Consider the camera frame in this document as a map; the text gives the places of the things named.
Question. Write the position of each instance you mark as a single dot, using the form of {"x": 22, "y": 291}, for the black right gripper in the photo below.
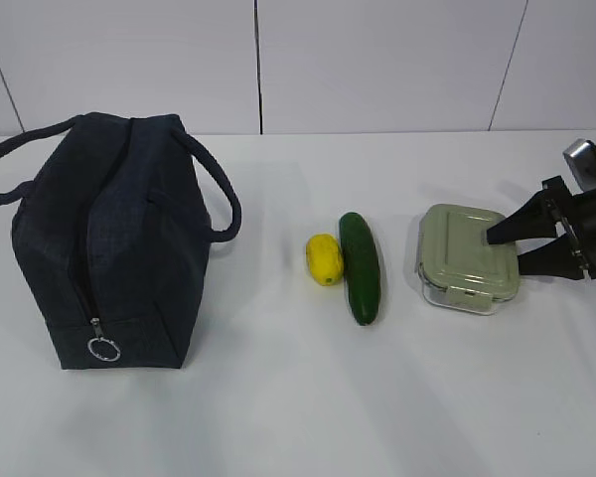
{"x": 571, "y": 256}

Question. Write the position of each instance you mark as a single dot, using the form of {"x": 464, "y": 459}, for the glass container green lid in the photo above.
{"x": 457, "y": 267}

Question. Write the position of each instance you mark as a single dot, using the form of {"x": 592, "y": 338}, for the navy insulated lunch bag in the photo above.
{"x": 113, "y": 237}

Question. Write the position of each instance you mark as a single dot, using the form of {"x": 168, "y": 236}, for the yellow lemon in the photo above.
{"x": 324, "y": 259}

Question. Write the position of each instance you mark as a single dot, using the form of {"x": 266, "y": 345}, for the green cucumber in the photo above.
{"x": 362, "y": 269}

